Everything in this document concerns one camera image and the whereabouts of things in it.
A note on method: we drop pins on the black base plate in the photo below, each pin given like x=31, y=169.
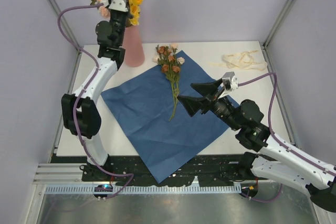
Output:
x=210, y=170

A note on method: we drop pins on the pink tapered vase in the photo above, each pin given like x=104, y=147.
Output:
x=132, y=43

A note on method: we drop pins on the left aluminium frame post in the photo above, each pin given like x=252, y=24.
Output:
x=64, y=24

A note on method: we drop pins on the blue wrapping paper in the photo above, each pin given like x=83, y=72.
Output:
x=139, y=118

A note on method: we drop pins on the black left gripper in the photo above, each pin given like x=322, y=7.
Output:
x=126, y=14

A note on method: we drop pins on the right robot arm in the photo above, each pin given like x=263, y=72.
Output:
x=268, y=155

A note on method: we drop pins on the white slotted cable duct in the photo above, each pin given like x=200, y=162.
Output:
x=103, y=189

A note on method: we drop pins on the right aluminium frame post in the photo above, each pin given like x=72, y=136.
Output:
x=278, y=22

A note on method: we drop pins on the artificial flower bunch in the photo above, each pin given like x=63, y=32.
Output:
x=166, y=57

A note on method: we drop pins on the cream ribbon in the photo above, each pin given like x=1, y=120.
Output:
x=241, y=60

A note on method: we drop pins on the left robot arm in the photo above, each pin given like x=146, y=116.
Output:
x=79, y=111

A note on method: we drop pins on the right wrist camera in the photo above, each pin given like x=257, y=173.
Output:
x=230, y=84

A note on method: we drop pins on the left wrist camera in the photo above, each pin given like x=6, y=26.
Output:
x=119, y=5

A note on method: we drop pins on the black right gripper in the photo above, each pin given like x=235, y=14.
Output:
x=192, y=104

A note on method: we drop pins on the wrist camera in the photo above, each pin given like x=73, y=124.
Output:
x=119, y=5
x=230, y=84

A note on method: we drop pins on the aluminium frame post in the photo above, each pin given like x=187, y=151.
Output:
x=64, y=24
x=278, y=22

